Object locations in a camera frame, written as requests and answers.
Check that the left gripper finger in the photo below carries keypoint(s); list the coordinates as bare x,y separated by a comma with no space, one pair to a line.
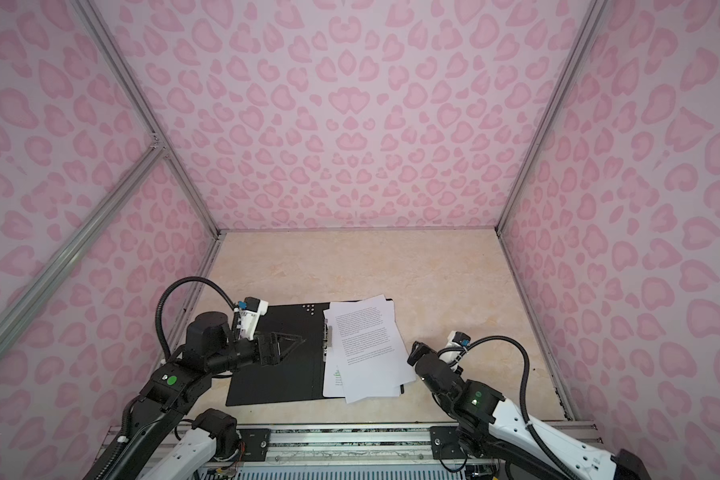
282,352
287,339

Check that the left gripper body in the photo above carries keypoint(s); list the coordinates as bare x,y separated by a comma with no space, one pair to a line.
253,351

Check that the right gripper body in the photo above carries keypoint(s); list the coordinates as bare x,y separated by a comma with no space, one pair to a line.
427,354

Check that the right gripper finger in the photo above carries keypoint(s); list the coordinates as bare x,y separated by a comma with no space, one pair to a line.
443,406
418,350

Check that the black and white folder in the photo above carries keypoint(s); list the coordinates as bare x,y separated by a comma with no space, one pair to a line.
300,376

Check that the highlighted paper sheet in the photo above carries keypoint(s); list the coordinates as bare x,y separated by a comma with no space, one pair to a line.
332,383

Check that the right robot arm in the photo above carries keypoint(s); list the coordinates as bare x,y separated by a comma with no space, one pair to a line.
490,425

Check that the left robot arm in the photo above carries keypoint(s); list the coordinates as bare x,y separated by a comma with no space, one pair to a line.
210,350

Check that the left diagonal aluminium bar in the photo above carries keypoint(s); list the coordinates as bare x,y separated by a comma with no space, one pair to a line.
18,315

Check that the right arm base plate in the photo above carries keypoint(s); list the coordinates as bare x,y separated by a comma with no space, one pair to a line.
445,443

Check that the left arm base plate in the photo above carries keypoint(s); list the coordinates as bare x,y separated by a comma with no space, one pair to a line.
256,444

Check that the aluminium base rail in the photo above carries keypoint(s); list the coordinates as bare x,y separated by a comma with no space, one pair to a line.
329,451

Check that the left corner aluminium post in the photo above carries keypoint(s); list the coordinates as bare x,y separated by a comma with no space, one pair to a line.
101,35

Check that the corner aluminium post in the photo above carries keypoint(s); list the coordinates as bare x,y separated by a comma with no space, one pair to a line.
101,35
585,36

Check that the right corner aluminium post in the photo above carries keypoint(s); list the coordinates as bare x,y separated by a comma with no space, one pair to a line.
585,36

